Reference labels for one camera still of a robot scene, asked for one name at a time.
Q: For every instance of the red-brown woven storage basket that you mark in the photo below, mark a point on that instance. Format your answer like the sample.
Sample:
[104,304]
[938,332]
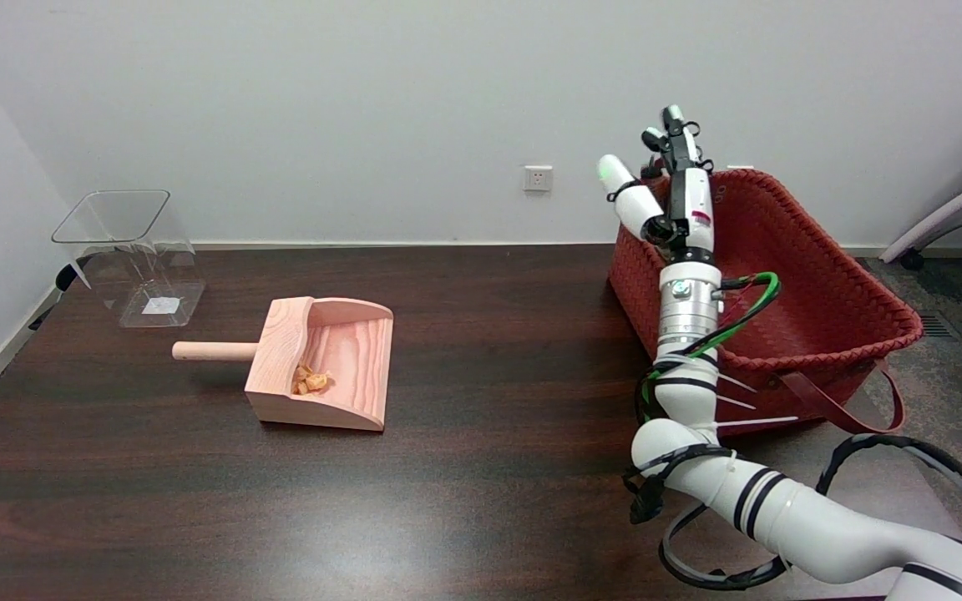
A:
[815,292]

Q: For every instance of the orange crumb debris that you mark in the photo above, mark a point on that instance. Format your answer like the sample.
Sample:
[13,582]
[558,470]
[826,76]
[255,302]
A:
[312,381]

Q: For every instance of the white wall socket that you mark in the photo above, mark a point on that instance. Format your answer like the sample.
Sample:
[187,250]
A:
[538,178]

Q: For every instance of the dark floor vent grille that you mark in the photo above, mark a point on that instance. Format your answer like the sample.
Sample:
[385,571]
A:
[939,326]

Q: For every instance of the clear plastic container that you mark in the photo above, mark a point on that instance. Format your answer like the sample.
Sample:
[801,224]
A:
[134,250]

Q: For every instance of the grey office chair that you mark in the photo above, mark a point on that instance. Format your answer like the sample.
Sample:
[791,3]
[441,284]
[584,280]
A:
[949,217]

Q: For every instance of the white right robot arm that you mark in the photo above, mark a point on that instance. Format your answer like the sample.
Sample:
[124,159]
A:
[782,509]

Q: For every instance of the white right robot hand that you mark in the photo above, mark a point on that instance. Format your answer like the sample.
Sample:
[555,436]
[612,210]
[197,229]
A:
[690,200]

